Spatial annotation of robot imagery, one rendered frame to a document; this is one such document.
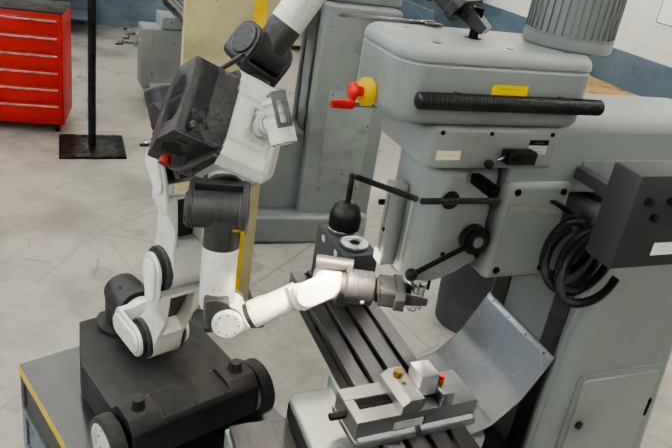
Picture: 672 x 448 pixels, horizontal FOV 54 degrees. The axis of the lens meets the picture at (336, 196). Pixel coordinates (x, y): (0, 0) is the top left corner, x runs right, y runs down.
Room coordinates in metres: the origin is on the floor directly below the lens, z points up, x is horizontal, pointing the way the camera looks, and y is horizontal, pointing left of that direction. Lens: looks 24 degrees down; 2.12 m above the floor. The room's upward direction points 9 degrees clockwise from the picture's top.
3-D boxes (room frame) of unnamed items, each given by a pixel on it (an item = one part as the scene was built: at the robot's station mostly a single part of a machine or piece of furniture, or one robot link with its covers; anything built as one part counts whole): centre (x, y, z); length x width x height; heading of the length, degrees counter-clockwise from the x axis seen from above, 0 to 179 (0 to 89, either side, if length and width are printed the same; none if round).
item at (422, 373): (1.36, -0.29, 1.06); 0.06 x 0.05 x 0.06; 27
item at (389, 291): (1.46, -0.15, 1.23); 0.13 x 0.12 x 0.10; 3
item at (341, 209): (1.34, -0.03, 1.49); 0.07 x 0.07 x 0.06
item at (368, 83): (1.37, -0.03, 1.76); 0.06 x 0.02 x 0.06; 24
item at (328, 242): (1.91, -0.06, 1.05); 0.22 x 0.12 x 0.20; 27
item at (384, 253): (1.42, -0.14, 1.45); 0.04 x 0.04 x 0.21; 24
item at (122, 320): (1.90, 0.56, 0.68); 0.21 x 0.20 x 0.13; 44
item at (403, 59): (1.47, -0.25, 1.81); 0.47 x 0.26 x 0.16; 114
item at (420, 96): (1.35, -0.33, 1.79); 0.45 x 0.04 x 0.04; 114
